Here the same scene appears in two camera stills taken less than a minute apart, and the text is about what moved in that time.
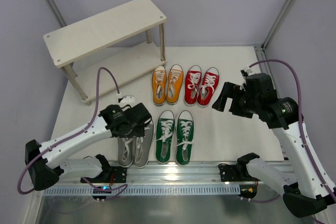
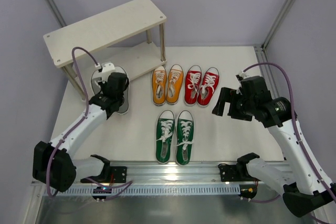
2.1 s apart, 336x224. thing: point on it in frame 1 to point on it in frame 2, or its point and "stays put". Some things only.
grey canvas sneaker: (125, 151) to (96, 86)
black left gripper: (142, 123) to (115, 83)
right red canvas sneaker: (210, 82) stays put
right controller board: (248, 191) stays put
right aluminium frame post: (261, 49) stays put
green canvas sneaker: (165, 128) stays put
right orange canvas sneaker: (175, 82) stays put
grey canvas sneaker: (142, 146) to (124, 108)
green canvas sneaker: (184, 136) stays put
